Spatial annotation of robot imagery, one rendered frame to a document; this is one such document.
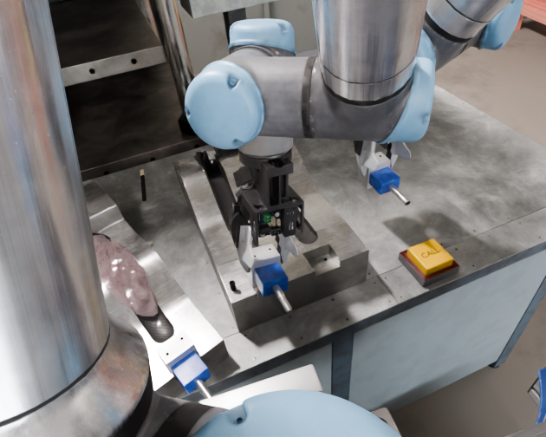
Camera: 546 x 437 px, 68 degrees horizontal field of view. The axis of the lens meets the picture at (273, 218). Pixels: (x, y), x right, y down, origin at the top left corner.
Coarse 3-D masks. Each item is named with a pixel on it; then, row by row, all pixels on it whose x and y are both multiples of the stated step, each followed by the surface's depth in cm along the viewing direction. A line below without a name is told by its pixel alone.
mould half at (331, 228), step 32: (192, 160) 91; (224, 160) 89; (192, 192) 85; (320, 192) 86; (224, 224) 82; (320, 224) 79; (224, 256) 75; (288, 256) 73; (352, 256) 72; (224, 288) 69; (288, 288) 70; (320, 288) 74; (256, 320) 72
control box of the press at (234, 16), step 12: (180, 0) 128; (192, 0) 117; (204, 0) 118; (216, 0) 119; (228, 0) 120; (240, 0) 121; (252, 0) 123; (264, 0) 124; (276, 0) 126; (192, 12) 119; (204, 12) 120; (216, 12) 121; (228, 12) 127; (240, 12) 128; (228, 24) 130; (228, 36) 135
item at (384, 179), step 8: (384, 160) 80; (368, 168) 79; (384, 168) 80; (360, 176) 83; (368, 176) 80; (376, 176) 79; (384, 176) 78; (392, 176) 78; (368, 184) 82; (376, 184) 79; (384, 184) 77; (392, 184) 78; (384, 192) 79; (400, 192) 76; (400, 200) 75; (408, 200) 74
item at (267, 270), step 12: (264, 252) 67; (276, 252) 67; (264, 264) 66; (276, 264) 66; (252, 276) 66; (264, 276) 64; (276, 276) 64; (264, 288) 63; (276, 288) 63; (288, 312) 59
